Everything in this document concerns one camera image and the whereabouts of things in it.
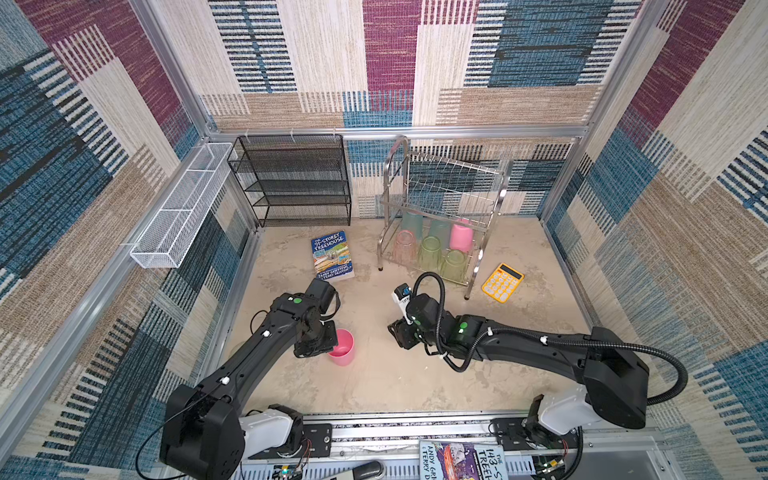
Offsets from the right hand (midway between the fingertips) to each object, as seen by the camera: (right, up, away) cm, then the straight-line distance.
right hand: (399, 327), depth 82 cm
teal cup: (+14, +28, +18) cm, 36 cm away
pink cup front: (-15, -6, -3) cm, 16 cm away
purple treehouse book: (+14, -27, -13) cm, 33 cm away
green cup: (+10, +19, +15) cm, 27 cm away
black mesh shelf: (-37, +46, +28) cm, 65 cm away
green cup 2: (+17, +16, +12) cm, 26 cm away
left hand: (-19, -4, -2) cm, 19 cm away
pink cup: (+21, +26, +17) cm, 37 cm away
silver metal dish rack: (+17, +35, +41) cm, 57 cm away
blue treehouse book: (-23, +18, +24) cm, 38 cm away
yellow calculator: (+36, +10, +20) cm, 42 cm away
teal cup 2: (+6, +31, +27) cm, 41 cm away
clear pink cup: (+2, +21, +16) cm, 27 cm away
